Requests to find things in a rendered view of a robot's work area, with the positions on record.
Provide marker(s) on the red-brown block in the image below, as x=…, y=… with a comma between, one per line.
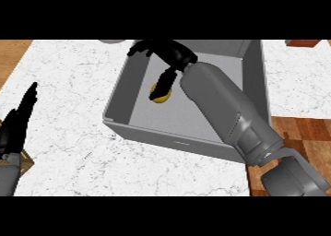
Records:
x=303, y=42

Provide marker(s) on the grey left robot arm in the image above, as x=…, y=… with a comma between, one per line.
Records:
x=4, y=175

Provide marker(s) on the grey round object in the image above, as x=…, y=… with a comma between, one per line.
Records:
x=111, y=41

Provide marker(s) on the brown wooden object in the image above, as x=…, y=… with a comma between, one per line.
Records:
x=23, y=161

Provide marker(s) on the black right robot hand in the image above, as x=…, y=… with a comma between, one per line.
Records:
x=172, y=51

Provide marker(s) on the yellow lemon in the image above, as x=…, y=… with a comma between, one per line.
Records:
x=163, y=96

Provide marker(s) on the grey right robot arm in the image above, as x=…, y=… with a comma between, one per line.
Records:
x=227, y=107

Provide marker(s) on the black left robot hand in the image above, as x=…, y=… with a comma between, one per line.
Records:
x=15, y=123

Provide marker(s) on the grey box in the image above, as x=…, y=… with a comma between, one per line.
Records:
x=181, y=101

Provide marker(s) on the wooden cutting board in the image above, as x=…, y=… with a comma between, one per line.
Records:
x=308, y=141

